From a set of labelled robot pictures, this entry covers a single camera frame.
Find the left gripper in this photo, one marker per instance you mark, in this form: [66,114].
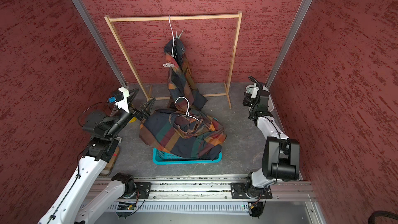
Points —
[144,112]

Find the white clothespin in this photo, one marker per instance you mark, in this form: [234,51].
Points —
[168,65]

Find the plaid shirt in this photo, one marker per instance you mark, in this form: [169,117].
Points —
[199,137]
[180,81]

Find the white wire hanger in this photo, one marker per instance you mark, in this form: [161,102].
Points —
[185,110]
[173,37]

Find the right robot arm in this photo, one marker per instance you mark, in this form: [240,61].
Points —
[281,156]

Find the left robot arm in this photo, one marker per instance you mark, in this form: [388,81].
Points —
[104,131]

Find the yellow pen cup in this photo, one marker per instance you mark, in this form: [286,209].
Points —
[133,120]

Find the teal plastic basket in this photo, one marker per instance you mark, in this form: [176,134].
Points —
[163,158]

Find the wooden clothes rack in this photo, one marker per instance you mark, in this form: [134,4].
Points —
[148,94]

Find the white plastic tray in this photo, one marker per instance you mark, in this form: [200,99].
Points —
[271,106]

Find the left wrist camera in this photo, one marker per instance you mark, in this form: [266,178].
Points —
[119,98]

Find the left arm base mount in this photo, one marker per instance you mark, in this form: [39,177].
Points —
[136,190]

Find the aluminium rail frame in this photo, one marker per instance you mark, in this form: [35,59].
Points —
[208,194]

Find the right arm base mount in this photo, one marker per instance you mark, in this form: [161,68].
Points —
[242,191]

